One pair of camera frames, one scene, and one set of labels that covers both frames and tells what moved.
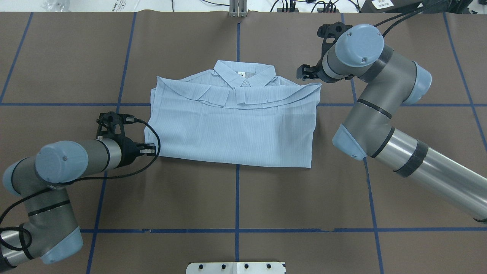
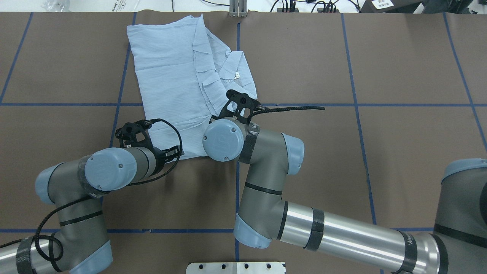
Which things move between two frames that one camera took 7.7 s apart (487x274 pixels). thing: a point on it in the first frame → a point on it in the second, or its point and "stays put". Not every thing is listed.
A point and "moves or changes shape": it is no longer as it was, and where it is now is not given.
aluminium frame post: [238, 8] stays put
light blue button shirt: [239, 114] moves or changes shape
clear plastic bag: [56, 5] stays put
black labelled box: [387, 6] stays put
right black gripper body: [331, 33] → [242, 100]
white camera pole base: [235, 268] stays put
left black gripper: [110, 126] → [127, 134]
